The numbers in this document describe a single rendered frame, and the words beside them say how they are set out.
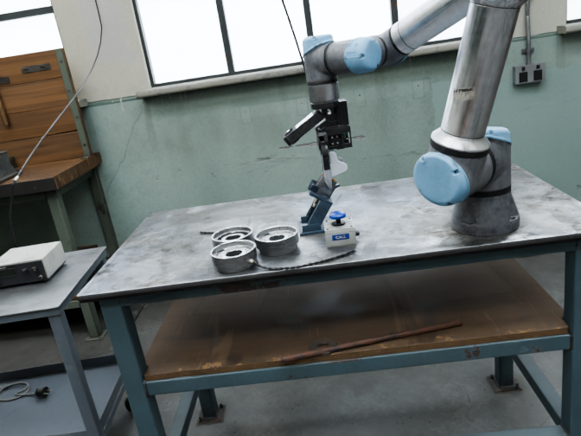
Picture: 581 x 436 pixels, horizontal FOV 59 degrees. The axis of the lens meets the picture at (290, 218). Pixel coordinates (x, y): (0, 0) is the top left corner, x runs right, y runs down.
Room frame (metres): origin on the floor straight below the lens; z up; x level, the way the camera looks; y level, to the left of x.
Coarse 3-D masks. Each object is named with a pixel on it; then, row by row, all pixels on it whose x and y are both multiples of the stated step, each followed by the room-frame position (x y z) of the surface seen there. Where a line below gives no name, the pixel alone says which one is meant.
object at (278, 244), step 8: (264, 232) 1.21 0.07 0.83; (272, 232) 1.21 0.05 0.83; (280, 232) 1.21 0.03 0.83; (288, 232) 1.20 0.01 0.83; (296, 232) 1.15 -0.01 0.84; (256, 240) 1.15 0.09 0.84; (272, 240) 1.18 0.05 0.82; (280, 240) 1.12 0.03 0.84; (288, 240) 1.12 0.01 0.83; (296, 240) 1.14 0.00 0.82; (264, 248) 1.13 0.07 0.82; (272, 248) 1.12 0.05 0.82; (280, 248) 1.12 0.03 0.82; (288, 248) 1.12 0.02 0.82; (272, 256) 1.12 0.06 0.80
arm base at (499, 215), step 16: (480, 192) 1.07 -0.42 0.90; (496, 192) 1.06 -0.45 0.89; (464, 208) 1.09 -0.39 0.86; (480, 208) 1.06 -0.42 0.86; (496, 208) 1.06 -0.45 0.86; (512, 208) 1.08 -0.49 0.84; (464, 224) 1.08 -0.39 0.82; (480, 224) 1.06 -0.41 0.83; (496, 224) 1.05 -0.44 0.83; (512, 224) 1.05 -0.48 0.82
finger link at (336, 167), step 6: (330, 156) 1.25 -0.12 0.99; (336, 156) 1.25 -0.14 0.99; (330, 162) 1.25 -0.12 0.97; (336, 162) 1.25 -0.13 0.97; (330, 168) 1.24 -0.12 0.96; (336, 168) 1.25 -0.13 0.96; (342, 168) 1.24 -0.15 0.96; (324, 174) 1.24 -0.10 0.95; (330, 174) 1.24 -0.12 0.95; (336, 174) 1.24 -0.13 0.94; (330, 180) 1.24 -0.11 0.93; (330, 186) 1.25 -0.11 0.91
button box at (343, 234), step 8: (328, 224) 1.16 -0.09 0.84; (336, 224) 1.14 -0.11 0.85; (344, 224) 1.14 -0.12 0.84; (352, 224) 1.13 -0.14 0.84; (328, 232) 1.12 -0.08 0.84; (336, 232) 1.12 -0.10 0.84; (344, 232) 1.12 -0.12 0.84; (352, 232) 1.12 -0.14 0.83; (328, 240) 1.12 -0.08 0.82; (336, 240) 1.12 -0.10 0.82; (344, 240) 1.12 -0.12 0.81; (352, 240) 1.12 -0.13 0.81
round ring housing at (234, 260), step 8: (240, 240) 1.16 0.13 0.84; (248, 240) 1.14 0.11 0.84; (216, 248) 1.14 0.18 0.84; (224, 248) 1.15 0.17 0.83; (240, 248) 1.13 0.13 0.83; (216, 256) 1.11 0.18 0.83; (224, 256) 1.10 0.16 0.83; (232, 256) 1.13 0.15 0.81; (240, 256) 1.06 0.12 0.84; (248, 256) 1.07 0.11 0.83; (256, 256) 1.10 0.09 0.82; (216, 264) 1.07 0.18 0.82; (224, 264) 1.06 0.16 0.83; (232, 264) 1.06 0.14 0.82; (240, 264) 1.06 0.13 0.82; (248, 264) 1.08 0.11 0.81; (224, 272) 1.07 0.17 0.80; (232, 272) 1.06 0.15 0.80
